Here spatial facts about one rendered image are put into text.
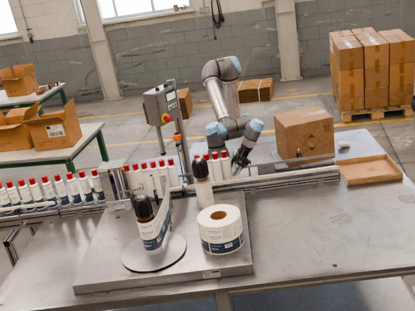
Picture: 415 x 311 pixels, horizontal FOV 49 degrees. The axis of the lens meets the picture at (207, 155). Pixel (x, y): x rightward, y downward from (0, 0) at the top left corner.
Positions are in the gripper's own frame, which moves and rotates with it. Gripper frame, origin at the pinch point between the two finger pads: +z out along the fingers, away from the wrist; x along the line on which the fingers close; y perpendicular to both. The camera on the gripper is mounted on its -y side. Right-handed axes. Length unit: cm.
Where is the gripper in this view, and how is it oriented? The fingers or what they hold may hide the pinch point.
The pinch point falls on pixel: (233, 173)
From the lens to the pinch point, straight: 266.5
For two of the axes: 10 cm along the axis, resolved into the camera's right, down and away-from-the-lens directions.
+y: -0.1, 4.0, -9.2
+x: 9.3, 3.3, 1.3
